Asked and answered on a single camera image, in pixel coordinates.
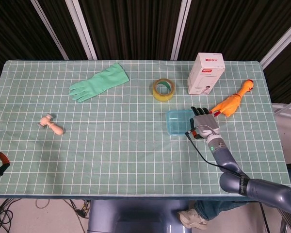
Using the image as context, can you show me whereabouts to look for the beige wooden toy hammer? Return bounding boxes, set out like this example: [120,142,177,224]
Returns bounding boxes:
[37,113,65,136]

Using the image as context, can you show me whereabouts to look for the orange rubber chicken toy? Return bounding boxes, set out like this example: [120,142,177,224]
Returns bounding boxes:
[209,79,254,118]

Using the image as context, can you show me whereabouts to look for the grey woven chair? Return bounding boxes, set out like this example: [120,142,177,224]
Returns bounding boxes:
[278,208,291,233]

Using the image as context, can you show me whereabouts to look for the green white checkered tablecloth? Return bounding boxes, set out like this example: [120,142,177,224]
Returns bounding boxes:
[0,59,286,197]

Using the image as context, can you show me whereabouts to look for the white metal frame rail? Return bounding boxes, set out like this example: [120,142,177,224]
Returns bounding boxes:
[272,97,291,120]

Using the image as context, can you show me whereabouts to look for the black power plug strip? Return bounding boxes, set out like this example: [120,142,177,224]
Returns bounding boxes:
[74,200,92,219]

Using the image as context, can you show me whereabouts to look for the green rubber glove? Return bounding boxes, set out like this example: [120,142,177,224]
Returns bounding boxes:
[68,62,129,103]

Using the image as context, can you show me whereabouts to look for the yellow packing tape roll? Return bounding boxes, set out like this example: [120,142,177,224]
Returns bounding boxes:
[152,78,177,102]

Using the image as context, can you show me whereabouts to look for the white sneaker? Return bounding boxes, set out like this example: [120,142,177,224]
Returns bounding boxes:
[177,210,208,231]

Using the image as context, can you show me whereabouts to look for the black right hand cable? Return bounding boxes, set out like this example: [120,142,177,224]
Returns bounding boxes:
[185,130,270,233]

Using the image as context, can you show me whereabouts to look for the black floor cables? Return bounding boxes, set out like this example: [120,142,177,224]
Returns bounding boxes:
[0,198,23,233]

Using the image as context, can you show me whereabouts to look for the black pleated curtain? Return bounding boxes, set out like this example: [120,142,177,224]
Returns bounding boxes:
[0,0,291,105]

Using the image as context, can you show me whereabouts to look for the grey robot torso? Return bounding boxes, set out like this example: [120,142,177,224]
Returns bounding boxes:
[86,199,193,233]

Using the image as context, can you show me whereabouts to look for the white desk lamp box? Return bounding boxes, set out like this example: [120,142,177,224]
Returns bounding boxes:
[187,52,226,96]

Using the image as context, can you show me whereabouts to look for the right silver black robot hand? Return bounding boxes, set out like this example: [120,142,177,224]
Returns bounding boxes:
[190,106,221,140]

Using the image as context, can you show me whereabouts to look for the white metal frame post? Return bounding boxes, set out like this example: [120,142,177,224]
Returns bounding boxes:
[170,0,196,61]
[31,0,70,61]
[259,18,291,71]
[65,0,98,61]

